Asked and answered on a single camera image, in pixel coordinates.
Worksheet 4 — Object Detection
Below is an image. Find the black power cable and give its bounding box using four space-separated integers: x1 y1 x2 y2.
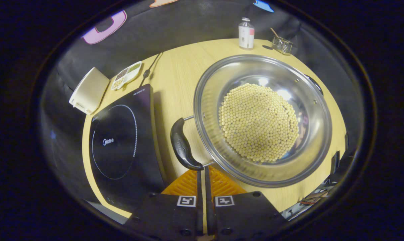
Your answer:
139 52 163 88

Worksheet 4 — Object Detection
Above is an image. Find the steel pot with black handles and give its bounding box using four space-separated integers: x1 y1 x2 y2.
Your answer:
170 55 333 188

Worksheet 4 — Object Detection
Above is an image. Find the white toaster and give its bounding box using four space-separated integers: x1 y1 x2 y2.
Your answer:
69 67 110 115

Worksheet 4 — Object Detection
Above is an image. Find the white divided dish of beans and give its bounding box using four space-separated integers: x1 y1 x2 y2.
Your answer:
111 61 142 91

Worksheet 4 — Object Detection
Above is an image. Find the pile of yellow soybeans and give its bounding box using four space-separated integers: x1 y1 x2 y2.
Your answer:
218 83 299 163

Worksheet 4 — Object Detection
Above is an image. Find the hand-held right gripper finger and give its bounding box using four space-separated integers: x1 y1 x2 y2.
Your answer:
205 166 289 241
123 168 204 241

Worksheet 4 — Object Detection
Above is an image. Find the black backdrop cloth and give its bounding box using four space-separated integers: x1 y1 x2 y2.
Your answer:
38 0 368 201

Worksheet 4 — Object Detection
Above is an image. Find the black induction cooktop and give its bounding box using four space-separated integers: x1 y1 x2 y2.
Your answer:
88 84 167 213

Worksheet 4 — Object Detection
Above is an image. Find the glass jar with wooden stick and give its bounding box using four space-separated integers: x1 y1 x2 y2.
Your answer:
270 27 294 56

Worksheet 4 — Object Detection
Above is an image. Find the white bottle with silver cap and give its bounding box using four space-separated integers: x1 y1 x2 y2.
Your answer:
238 17 255 51

